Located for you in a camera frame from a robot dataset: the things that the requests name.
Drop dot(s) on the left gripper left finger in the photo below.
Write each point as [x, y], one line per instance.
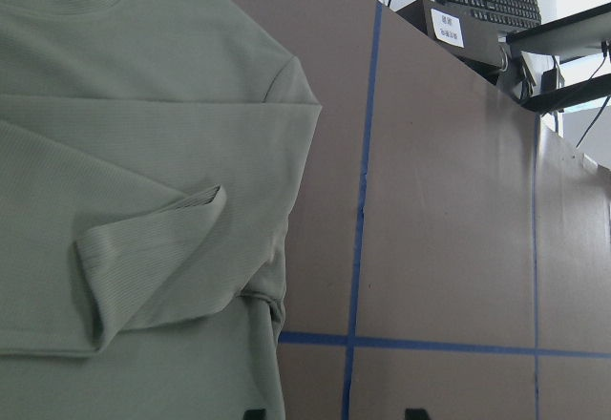
[255, 414]

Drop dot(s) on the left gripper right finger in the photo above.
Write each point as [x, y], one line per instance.
[416, 414]

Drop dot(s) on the olive green long-sleeve shirt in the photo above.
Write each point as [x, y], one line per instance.
[151, 153]

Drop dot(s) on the black power adapter with label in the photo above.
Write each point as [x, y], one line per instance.
[460, 34]

